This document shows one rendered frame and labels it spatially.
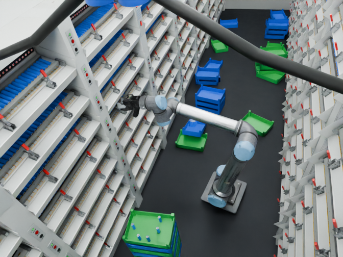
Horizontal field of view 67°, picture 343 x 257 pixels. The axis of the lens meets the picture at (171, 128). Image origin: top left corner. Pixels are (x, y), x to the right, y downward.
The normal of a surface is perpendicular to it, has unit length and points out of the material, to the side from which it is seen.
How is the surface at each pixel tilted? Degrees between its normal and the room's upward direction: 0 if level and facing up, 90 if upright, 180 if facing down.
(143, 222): 0
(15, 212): 90
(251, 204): 0
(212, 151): 0
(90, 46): 19
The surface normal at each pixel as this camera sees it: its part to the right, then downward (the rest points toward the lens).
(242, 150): -0.39, 0.55
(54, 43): -0.31, 0.71
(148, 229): -0.11, -0.69
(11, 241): 0.19, -0.60
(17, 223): 0.94, 0.15
